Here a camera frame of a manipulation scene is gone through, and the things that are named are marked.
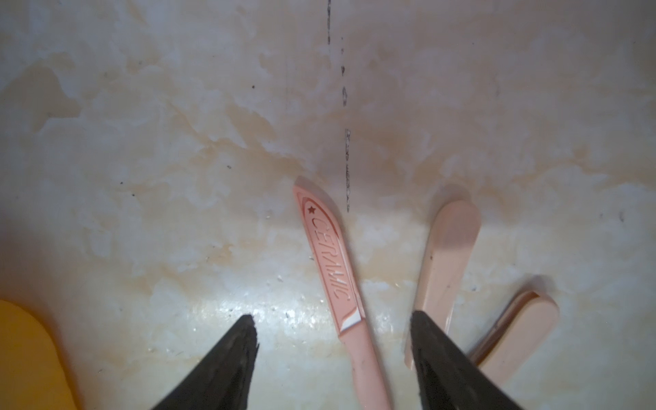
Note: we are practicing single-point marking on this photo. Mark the beige folding knife large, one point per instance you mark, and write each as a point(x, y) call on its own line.
point(522, 328)

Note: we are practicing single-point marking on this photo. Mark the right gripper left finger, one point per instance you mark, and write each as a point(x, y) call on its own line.
point(222, 379)

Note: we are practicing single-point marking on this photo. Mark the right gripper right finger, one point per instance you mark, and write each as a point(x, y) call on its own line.
point(447, 378)

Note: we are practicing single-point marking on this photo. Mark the yellow plastic storage box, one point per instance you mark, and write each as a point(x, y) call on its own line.
point(32, 374)

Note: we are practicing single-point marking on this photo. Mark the beige folding knife small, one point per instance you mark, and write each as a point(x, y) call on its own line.
point(448, 250)

